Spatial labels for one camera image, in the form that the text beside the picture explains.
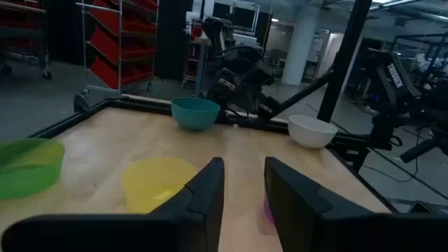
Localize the red bin shelf rack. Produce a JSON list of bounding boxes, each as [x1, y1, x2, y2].
[[73, 0, 160, 113]]

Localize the white plastic bowl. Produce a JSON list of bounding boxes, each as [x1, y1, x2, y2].
[[287, 114, 339, 150]]

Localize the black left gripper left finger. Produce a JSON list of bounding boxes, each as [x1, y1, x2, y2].
[[1, 157, 225, 252]]

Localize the green translucent plastic bowl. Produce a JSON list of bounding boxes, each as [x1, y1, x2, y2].
[[0, 137, 66, 201]]

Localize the black floor cable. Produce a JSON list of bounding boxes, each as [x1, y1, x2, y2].
[[359, 124, 423, 183]]

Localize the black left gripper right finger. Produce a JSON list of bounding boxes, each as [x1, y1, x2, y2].
[[264, 156, 448, 252]]

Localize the black upright frame post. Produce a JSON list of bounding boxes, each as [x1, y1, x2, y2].
[[316, 0, 372, 123]]

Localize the yellow translucent plastic bowl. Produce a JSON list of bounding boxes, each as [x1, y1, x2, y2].
[[121, 157, 199, 214]]

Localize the purple translucent plastic bowl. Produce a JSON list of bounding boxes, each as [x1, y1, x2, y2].
[[261, 195, 276, 228]]

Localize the white round building column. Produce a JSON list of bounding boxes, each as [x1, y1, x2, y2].
[[281, 5, 320, 87]]

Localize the red storage bin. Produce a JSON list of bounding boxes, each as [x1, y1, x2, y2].
[[89, 27, 157, 66], [89, 0, 157, 36], [89, 56, 155, 90]]

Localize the grey metal side cart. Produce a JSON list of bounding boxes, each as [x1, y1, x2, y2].
[[181, 34, 213, 97]]

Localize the black diagonal frame brace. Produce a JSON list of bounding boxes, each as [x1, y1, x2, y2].
[[276, 69, 334, 115]]

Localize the dark wheeled cart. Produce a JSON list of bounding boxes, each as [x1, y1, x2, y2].
[[0, 0, 53, 81]]

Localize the teal blue plastic bowl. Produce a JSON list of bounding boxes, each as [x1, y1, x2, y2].
[[170, 97, 221, 132]]

